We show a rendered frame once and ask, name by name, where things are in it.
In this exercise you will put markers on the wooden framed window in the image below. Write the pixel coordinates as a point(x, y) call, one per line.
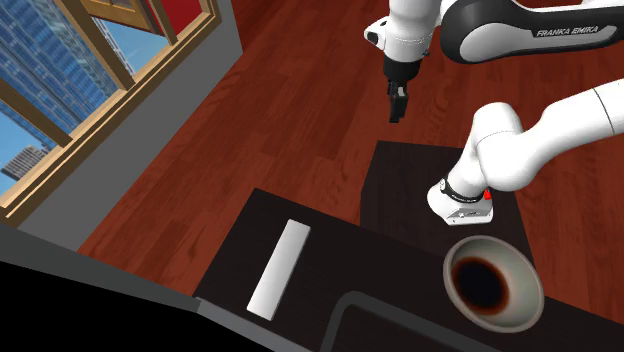
point(105, 122)

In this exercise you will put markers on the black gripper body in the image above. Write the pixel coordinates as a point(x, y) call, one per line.
point(400, 69)

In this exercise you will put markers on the white flat rectangular bar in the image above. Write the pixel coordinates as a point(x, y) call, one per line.
point(279, 269)

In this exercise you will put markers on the dark sink with grey rim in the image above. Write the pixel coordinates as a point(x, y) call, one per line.
point(341, 312)

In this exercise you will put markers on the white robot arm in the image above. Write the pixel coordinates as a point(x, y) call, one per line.
point(497, 161)

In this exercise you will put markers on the grey bowl with dark inside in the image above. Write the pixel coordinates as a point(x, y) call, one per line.
point(524, 292)

